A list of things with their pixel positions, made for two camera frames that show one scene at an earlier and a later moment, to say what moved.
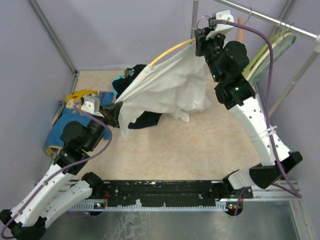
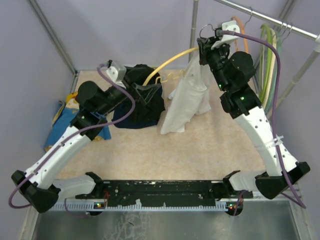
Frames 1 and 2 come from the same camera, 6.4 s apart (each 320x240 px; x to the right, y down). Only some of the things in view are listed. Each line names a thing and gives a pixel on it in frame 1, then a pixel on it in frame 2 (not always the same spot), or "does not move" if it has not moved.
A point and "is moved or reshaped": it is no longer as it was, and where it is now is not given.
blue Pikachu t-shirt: (76, 108) does not move
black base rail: (149, 192) does not move
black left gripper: (111, 113) to (145, 93)
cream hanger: (261, 57) to (274, 34)
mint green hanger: (266, 57) to (278, 40)
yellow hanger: (170, 48) to (183, 71)
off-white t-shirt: (176, 85) is moved or reshaped
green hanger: (264, 49) to (265, 34)
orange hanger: (240, 34) is moved or reshaped
